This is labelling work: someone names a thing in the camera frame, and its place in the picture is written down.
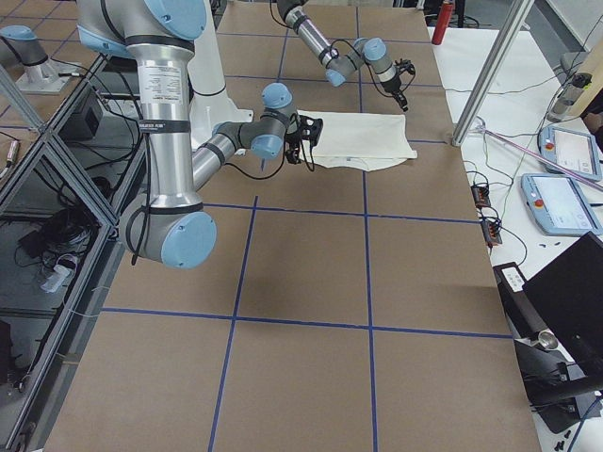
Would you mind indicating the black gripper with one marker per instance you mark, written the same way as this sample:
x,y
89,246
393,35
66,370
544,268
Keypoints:
x,y
393,86
293,144

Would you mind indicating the cream long-sleeve cat shirt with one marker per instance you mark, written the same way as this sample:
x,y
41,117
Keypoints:
x,y
361,141

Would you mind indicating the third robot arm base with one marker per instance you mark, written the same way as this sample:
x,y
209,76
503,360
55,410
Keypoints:
x,y
20,47

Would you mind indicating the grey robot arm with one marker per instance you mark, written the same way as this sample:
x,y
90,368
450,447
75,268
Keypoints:
x,y
341,59
187,138

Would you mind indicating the red bottle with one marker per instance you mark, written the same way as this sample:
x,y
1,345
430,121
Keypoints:
x,y
443,19

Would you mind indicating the upper orange connector box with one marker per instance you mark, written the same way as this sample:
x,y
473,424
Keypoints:
x,y
480,194

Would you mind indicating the orange connector box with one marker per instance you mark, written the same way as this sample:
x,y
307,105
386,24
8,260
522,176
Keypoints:
x,y
480,194
491,232

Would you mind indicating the lower orange connector box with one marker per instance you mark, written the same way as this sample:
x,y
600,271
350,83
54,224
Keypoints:
x,y
491,232

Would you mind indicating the upper blue teach pendant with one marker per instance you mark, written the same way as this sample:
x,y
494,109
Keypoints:
x,y
576,151

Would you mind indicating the blue teach pendant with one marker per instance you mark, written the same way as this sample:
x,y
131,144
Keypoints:
x,y
558,205
576,151

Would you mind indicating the lower blue teach pendant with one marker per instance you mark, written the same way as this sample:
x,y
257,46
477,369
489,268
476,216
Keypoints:
x,y
558,205

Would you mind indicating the black power adapter box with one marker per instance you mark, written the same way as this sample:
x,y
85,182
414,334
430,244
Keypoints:
x,y
85,119

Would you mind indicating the black box with white label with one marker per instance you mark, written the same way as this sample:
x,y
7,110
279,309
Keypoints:
x,y
510,284

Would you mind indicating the black monitor on stand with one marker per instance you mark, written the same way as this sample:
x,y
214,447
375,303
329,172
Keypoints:
x,y
567,295

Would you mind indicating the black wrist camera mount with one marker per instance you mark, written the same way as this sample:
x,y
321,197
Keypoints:
x,y
405,66
310,129

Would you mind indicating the aluminium frame post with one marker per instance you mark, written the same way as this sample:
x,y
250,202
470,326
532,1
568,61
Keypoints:
x,y
505,37

